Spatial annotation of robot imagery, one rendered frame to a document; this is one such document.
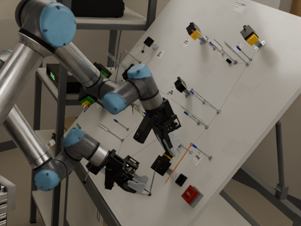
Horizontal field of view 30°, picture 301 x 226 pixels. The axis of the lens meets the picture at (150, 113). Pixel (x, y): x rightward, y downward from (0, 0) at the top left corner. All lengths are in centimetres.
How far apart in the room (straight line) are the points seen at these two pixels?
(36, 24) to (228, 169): 79
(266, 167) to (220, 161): 257
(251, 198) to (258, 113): 254
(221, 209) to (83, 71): 100
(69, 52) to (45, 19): 28
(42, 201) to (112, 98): 186
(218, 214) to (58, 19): 126
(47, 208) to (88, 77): 175
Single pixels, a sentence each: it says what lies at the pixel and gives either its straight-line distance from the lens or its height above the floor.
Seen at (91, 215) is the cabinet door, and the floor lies 66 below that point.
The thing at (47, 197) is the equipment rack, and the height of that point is 24.
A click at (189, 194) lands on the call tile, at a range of 192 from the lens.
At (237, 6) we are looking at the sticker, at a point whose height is 166.
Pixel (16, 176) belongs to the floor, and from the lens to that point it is 442.
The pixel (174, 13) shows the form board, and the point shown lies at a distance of 279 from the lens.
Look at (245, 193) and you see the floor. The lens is 452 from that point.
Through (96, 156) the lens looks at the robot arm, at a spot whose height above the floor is 118.
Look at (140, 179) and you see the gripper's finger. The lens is 205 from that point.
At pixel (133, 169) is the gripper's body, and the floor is 114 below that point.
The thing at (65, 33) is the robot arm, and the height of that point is 165.
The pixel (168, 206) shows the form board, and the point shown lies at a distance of 202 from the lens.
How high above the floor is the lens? 200
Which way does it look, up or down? 20 degrees down
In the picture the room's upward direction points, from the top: 6 degrees clockwise
